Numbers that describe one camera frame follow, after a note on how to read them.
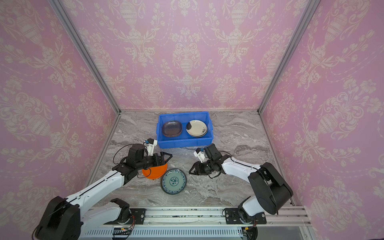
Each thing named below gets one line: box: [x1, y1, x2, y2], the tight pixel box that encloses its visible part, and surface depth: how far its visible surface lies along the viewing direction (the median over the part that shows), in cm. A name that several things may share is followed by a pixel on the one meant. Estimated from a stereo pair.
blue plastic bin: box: [156, 111, 214, 149], surface depth 108 cm
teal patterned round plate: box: [160, 168, 187, 195], surface depth 87 cm
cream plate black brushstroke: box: [185, 119, 208, 138], surface depth 108 cm
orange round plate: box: [142, 163, 168, 179], surface depth 76 cm
